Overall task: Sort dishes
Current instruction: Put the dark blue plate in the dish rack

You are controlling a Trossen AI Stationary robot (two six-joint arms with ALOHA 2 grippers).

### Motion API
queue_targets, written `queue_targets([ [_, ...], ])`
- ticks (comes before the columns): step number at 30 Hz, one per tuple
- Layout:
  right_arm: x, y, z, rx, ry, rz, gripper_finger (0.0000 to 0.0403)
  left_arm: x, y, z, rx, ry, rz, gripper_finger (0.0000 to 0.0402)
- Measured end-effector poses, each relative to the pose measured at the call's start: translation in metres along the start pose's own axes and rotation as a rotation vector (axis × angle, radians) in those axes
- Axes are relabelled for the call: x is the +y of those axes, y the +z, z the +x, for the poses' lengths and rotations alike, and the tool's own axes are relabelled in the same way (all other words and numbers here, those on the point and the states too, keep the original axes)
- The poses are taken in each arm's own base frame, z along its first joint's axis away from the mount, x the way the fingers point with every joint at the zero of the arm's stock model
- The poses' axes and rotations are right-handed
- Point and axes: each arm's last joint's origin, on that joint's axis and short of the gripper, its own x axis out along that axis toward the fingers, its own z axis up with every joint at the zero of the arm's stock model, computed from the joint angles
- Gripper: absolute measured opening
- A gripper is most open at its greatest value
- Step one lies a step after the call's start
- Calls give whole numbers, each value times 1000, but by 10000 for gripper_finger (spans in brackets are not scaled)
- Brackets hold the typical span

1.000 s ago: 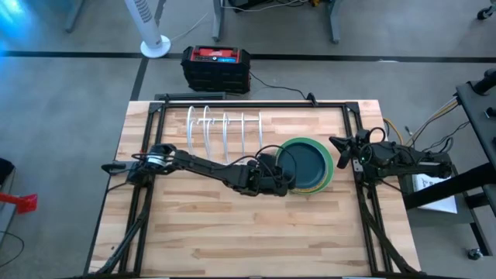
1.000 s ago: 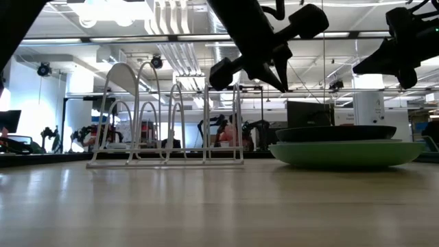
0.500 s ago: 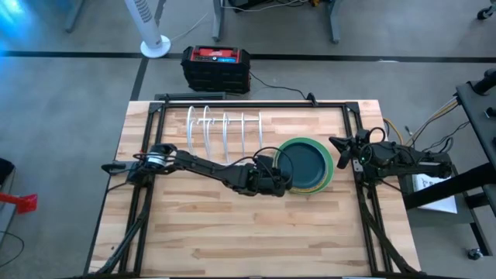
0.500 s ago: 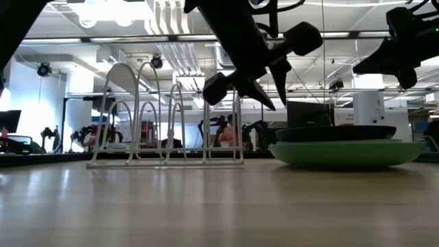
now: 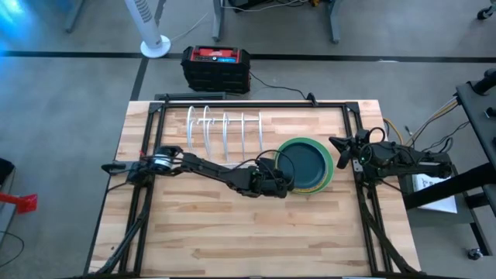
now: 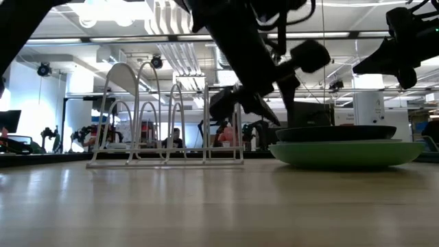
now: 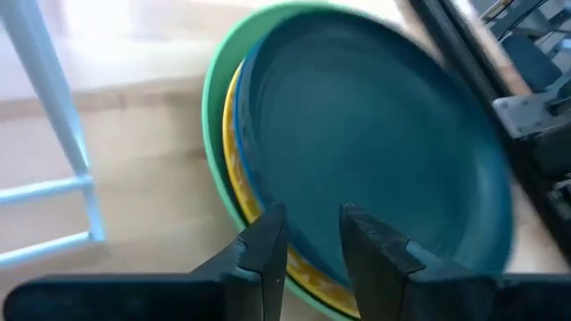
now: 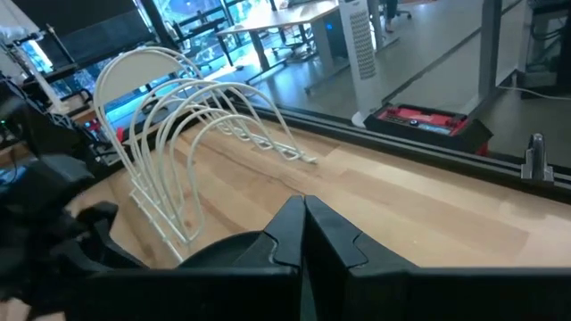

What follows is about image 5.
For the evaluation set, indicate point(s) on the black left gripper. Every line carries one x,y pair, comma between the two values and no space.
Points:
271,186

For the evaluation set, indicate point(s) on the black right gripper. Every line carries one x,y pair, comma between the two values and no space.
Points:
364,153

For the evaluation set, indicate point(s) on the plain green plate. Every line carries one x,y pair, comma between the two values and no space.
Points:
329,162

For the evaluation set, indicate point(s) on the dark teal plate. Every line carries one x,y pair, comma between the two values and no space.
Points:
306,162

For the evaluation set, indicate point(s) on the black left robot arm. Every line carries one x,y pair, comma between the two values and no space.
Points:
217,170

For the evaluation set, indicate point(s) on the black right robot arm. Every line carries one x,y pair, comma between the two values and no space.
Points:
418,159

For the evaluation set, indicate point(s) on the white paper booklet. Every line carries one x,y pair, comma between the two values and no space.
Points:
438,193

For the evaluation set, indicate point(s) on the grey desk leg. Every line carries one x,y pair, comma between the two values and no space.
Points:
335,27
73,19
218,23

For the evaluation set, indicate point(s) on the red black power station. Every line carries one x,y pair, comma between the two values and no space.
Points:
215,73

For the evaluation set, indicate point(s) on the flat black bar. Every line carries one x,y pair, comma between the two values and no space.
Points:
190,96

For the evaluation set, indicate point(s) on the black equipment cart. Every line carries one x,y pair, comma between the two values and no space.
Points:
480,112

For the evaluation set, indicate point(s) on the black caster wheel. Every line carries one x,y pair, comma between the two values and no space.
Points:
485,13
474,254

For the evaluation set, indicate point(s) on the black clamp knob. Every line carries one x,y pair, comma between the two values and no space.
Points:
112,167

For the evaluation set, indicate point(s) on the white tower fan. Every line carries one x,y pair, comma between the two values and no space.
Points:
155,48

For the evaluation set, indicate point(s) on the red plastic object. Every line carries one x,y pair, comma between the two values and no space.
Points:
25,203

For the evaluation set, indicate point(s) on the black box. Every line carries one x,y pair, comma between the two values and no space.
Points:
5,170

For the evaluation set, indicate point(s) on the grey metal bracket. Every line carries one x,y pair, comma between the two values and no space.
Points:
357,166

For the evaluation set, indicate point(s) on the black aluminium table frame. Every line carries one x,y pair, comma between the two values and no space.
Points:
252,104

